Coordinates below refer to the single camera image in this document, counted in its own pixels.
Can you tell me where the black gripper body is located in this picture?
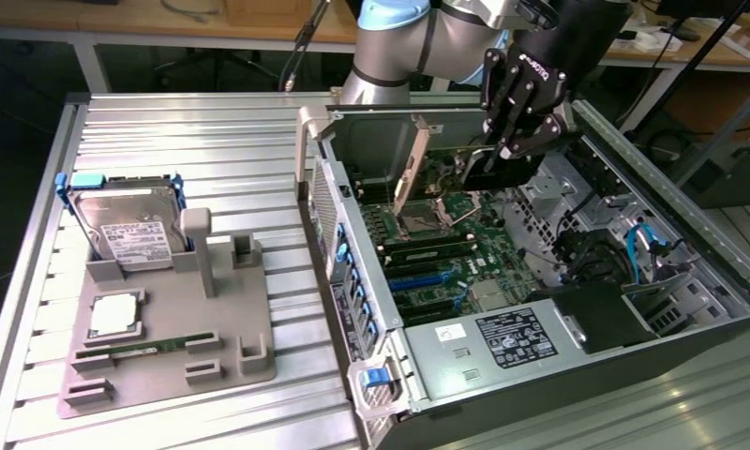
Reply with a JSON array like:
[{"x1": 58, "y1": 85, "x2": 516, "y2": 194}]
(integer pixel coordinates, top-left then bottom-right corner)
[{"x1": 503, "y1": 0, "x2": 632, "y2": 114}]

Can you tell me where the graphics card with black shroud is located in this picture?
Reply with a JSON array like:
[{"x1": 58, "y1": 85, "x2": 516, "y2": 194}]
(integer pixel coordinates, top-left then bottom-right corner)
[{"x1": 391, "y1": 112, "x2": 548, "y2": 219}]

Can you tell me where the white plastic part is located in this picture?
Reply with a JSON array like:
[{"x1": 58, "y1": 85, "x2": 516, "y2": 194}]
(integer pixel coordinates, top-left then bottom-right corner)
[{"x1": 636, "y1": 28, "x2": 684, "y2": 53}]

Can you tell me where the metal disk bay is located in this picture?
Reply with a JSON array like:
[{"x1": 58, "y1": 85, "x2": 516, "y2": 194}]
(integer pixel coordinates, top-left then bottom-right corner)
[{"x1": 504, "y1": 154, "x2": 638, "y2": 282}]

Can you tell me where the black tripod pole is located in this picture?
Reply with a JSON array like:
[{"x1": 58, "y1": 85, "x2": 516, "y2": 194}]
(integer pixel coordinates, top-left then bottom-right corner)
[{"x1": 618, "y1": 0, "x2": 750, "y2": 133}]

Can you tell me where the wooden desk with white legs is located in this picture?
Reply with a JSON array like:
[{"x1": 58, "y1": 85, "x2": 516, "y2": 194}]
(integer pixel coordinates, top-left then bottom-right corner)
[
  {"x1": 0, "y1": 0, "x2": 358, "y2": 95},
  {"x1": 598, "y1": 0, "x2": 750, "y2": 132}
]

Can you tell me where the metal socket cover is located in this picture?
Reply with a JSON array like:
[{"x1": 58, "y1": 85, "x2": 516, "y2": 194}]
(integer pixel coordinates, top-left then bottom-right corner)
[{"x1": 434, "y1": 190, "x2": 483, "y2": 221}]

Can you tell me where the black monitor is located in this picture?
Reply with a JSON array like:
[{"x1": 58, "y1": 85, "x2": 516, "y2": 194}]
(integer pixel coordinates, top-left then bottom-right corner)
[{"x1": 654, "y1": 0, "x2": 750, "y2": 19}]

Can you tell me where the CPU socket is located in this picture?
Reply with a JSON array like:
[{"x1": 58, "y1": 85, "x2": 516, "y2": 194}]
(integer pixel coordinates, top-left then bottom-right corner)
[{"x1": 395, "y1": 201, "x2": 451, "y2": 240}]

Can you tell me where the green motherboard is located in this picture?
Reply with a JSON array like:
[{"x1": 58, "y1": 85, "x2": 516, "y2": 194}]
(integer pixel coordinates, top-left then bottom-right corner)
[{"x1": 354, "y1": 147, "x2": 544, "y2": 329}]

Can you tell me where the grey cabinet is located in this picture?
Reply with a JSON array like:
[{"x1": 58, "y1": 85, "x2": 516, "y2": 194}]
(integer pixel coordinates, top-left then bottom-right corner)
[{"x1": 671, "y1": 82, "x2": 750, "y2": 210}]

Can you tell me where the black stand pole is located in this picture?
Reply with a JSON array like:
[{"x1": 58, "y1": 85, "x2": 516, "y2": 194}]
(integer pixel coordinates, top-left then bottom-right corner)
[{"x1": 279, "y1": 0, "x2": 332, "y2": 93}]

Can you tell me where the black RAM stick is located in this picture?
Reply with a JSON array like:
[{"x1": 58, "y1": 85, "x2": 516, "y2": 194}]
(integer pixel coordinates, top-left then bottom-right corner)
[{"x1": 379, "y1": 241, "x2": 476, "y2": 268}]

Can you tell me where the blue expansion slot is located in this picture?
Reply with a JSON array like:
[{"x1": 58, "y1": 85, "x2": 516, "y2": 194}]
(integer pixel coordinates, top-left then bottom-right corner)
[{"x1": 390, "y1": 271, "x2": 452, "y2": 293}]

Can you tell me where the black fan shroud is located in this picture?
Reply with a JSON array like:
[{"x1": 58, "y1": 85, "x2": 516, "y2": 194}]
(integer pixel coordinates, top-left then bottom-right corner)
[{"x1": 527, "y1": 283, "x2": 660, "y2": 356}]

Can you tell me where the silver power supply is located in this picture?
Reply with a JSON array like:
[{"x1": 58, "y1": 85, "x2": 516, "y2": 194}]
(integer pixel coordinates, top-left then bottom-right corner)
[{"x1": 402, "y1": 302, "x2": 588, "y2": 404}]

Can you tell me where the black and silver PC case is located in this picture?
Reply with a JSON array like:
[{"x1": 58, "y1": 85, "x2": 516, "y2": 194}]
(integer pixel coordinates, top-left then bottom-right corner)
[{"x1": 294, "y1": 96, "x2": 750, "y2": 450}]

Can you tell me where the blue case latch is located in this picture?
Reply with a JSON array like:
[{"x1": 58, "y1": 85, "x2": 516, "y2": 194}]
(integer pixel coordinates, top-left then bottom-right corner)
[{"x1": 358, "y1": 368, "x2": 392, "y2": 389}]

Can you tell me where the grey parts rack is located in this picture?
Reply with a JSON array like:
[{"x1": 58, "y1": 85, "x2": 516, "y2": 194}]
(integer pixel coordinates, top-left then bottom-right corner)
[{"x1": 58, "y1": 205, "x2": 279, "y2": 421}]

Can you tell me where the hard disk with blue caddy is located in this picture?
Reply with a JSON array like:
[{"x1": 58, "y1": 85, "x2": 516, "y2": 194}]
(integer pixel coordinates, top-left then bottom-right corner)
[{"x1": 53, "y1": 172, "x2": 193, "y2": 273}]

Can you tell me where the silver CPU chip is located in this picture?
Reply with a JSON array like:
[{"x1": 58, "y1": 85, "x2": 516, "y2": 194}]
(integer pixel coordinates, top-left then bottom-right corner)
[{"x1": 90, "y1": 295, "x2": 142, "y2": 337}]

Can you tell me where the green RAM stick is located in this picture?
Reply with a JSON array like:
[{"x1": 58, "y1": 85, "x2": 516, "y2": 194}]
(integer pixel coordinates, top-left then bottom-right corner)
[{"x1": 73, "y1": 333, "x2": 219, "y2": 361}]

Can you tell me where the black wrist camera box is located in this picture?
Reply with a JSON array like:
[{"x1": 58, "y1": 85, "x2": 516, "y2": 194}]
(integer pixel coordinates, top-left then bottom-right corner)
[{"x1": 515, "y1": 0, "x2": 560, "y2": 32}]

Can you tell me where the blue wire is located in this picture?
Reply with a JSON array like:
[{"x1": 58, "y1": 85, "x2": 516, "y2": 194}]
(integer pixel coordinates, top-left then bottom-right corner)
[{"x1": 623, "y1": 223, "x2": 663, "y2": 285}]

